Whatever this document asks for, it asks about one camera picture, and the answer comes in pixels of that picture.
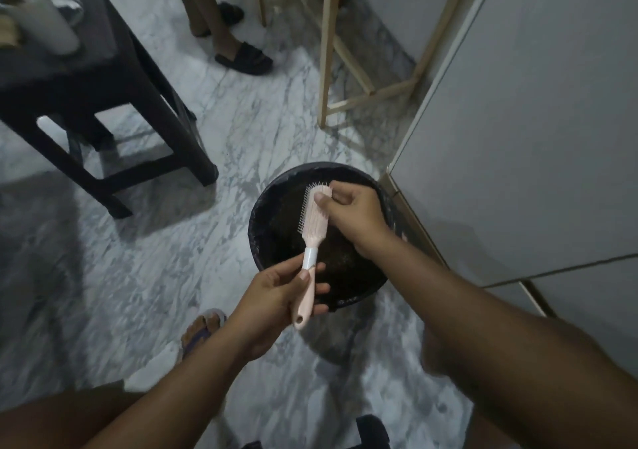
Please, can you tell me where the purple flip-flop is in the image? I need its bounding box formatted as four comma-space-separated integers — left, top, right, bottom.
180, 308, 228, 360

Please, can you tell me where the black slide sandal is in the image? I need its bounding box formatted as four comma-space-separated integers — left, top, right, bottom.
194, 1, 245, 37

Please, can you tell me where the pink hairbrush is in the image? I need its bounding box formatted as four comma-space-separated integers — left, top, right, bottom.
291, 182, 334, 331

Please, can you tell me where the person's right forearm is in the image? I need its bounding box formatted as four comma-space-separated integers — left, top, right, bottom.
368, 234, 638, 449

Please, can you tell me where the white cabinet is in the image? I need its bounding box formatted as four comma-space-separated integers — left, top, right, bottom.
381, 0, 638, 380

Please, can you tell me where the person's left forearm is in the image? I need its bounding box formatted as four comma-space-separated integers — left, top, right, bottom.
84, 331, 255, 449

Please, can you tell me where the black waste bin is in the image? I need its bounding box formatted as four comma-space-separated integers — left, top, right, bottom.
248, 162, 401, 313

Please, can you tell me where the white cylindrical bottle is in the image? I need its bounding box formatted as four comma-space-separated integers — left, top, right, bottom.
0, 0, 82, 56

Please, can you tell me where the light wooden table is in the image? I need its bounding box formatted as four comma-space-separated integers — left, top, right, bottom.
251, 0, 479, 130

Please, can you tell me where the tall black stool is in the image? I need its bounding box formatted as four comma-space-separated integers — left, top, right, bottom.
0, 0, 219, 219

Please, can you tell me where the person's right hand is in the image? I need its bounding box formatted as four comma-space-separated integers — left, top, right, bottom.
314, 181, 395, 261

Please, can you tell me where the small black item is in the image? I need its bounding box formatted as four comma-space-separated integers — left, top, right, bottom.
215, 41, 274, 76

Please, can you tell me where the person's left hand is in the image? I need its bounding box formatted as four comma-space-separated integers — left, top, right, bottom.
227, 254, 332, 363

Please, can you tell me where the black plastic stool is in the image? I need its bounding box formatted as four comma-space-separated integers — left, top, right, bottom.
239, 414, 391, 449

